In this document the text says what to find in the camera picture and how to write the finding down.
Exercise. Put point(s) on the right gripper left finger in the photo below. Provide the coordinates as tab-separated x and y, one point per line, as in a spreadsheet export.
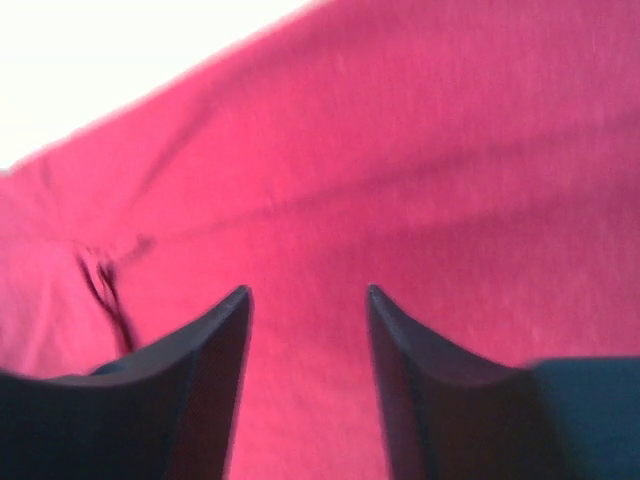
163	412

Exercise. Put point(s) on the red t shirt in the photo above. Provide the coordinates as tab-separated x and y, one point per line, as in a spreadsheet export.
478	160

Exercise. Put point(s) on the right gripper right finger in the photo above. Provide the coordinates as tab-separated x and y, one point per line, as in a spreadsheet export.
448	413

